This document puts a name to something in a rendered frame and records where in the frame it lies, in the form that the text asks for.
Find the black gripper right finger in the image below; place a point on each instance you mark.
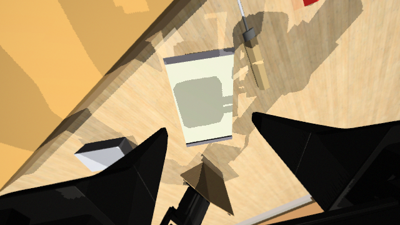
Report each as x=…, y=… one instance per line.
x=326, y=160

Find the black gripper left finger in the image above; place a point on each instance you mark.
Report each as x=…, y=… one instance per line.
x=124, y=193

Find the orange panel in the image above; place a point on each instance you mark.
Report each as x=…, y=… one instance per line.
x=56, y=58

